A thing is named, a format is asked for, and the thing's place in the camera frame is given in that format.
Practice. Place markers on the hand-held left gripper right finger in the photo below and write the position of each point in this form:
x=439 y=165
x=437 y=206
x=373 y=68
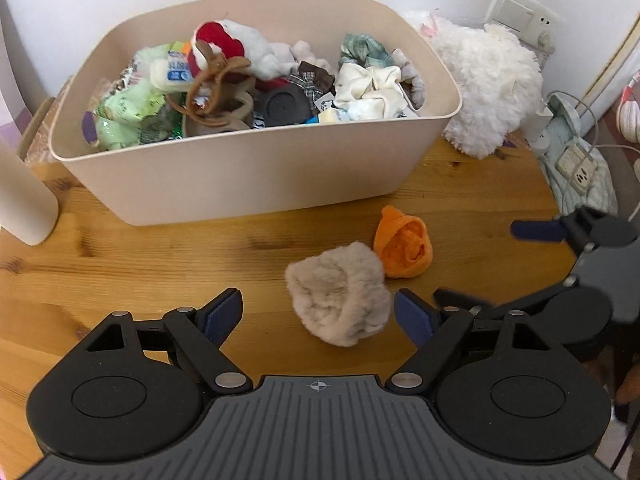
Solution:
x=412 y=317

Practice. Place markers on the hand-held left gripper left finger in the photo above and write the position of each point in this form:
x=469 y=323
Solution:
x=222 y=316

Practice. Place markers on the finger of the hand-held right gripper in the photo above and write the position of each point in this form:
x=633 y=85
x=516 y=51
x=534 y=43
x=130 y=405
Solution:
x=480 y=300
x=537 y=231

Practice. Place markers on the pale fluffy hat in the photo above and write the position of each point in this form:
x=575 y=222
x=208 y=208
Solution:
x=335 y=290

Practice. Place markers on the beige plastic storage bin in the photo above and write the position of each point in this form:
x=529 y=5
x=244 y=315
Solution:
x=250 y=175

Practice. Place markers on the cream scrunchie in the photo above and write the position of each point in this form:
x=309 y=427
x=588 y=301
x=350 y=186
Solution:
x=365 y=90

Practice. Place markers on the green snack packet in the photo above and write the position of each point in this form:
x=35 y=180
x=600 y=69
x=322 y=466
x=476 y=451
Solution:
x=130 y=105

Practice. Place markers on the brown antler headband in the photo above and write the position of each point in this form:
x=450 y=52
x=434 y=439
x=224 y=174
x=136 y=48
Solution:
x=210 y=67

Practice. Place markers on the green scrunchie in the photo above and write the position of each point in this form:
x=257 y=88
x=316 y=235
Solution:
x=365 y=50

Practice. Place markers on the orange sock bundle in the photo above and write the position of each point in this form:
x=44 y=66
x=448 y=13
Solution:
x=400 y=245

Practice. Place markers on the beige power strip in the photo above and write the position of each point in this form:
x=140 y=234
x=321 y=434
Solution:
x=577 y=167

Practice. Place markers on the wooden desk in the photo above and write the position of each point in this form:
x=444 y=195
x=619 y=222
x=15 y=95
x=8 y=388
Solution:
x=150 y=270

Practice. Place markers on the grey bed sheet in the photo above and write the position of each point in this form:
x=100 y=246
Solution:
x=622 y=175

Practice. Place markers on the white charger plug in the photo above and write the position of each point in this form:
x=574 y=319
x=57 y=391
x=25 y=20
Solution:
x=541 y=127

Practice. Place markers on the orange white headphones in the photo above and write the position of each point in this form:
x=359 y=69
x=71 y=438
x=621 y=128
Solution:
x=629 y=120

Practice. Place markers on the white fluffy plush toy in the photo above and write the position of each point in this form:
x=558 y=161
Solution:
x=490 y=85

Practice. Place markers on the dark grey round case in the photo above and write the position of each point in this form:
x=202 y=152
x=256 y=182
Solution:
x=282 y=107

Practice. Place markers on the white thermos bottle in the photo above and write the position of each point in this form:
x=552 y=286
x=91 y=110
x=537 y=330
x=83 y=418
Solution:
x=25 y=200

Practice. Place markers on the small white bottle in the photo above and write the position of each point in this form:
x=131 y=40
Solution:
x=172 y=74

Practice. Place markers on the plaid hair bow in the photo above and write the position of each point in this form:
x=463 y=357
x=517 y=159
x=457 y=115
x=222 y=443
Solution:
x=312 y=82

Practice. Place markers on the clear floral table mat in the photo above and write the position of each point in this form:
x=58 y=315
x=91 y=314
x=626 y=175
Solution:
x=40 y=125

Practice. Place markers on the white wall switch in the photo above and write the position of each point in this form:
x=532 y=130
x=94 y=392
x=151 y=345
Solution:
x=515 y=12

